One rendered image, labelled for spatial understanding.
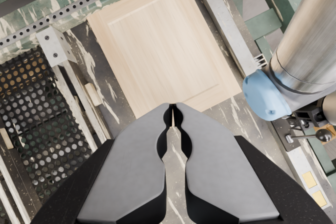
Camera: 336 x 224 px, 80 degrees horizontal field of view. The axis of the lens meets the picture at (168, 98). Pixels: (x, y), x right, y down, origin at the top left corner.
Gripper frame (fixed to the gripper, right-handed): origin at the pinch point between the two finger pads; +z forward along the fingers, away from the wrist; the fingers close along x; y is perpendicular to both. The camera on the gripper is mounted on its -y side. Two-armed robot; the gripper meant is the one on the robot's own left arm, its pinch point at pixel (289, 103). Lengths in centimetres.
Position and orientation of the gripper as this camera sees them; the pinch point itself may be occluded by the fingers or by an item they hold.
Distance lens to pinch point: 69.2
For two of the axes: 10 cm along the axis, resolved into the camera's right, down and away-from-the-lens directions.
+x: 4.5, 8.9, -0.4
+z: 0.2, 0.4, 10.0
